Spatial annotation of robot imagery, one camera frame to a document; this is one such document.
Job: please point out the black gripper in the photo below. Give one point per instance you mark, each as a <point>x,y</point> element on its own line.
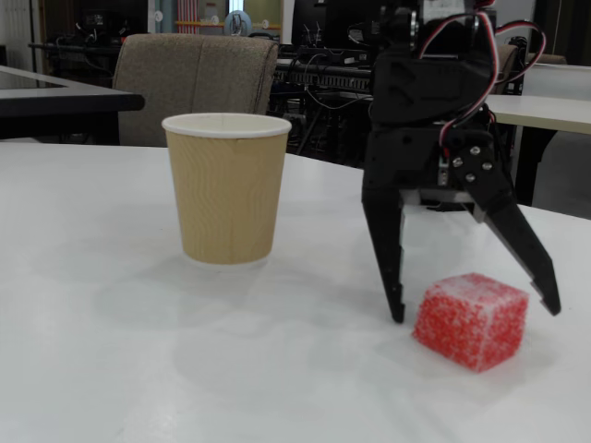
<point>401,161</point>

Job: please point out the red foam cube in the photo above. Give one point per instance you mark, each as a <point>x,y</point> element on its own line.
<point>466,323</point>

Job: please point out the brown ribbed paper cup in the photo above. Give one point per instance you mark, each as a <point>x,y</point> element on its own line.
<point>226,194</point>

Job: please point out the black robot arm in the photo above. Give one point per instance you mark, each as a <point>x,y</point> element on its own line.
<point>457,34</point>

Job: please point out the white background table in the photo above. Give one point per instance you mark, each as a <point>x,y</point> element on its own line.
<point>549,113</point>

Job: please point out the beige background chair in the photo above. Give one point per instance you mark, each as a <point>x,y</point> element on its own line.
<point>551,58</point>
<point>508,60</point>

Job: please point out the black equipment rack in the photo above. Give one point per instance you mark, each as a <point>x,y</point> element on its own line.
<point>318,83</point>

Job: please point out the blue round object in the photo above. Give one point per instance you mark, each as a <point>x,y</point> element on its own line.
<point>237,23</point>

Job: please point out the beige fabric chair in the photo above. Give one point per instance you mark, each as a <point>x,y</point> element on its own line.
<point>184,74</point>

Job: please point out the dark edged desk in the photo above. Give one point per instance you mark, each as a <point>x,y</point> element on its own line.
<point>69,99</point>

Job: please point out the dark cluttered bench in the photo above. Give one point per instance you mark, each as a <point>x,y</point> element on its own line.
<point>92,46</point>

